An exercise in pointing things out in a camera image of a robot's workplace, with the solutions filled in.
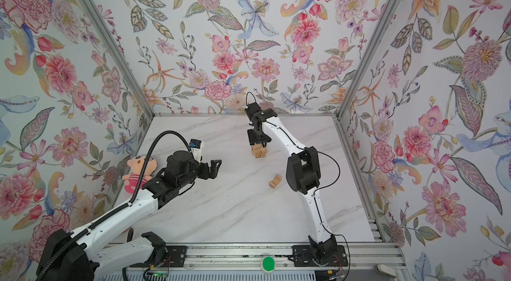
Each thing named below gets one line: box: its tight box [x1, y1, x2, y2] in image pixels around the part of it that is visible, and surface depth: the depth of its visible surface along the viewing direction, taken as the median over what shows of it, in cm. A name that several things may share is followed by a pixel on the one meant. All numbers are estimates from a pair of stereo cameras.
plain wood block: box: [251, 149, 269, 159], surface depth 103 cm
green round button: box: [262, 256, 276, 272], surface depth 66 cm
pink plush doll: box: [121, 155, 158, 195], surface depth 92 cm
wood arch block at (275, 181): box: [268, 173, 283, 190], surface depth 95 cm
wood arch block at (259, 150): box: [251, 143, 268, 156], surface depth 103 cm
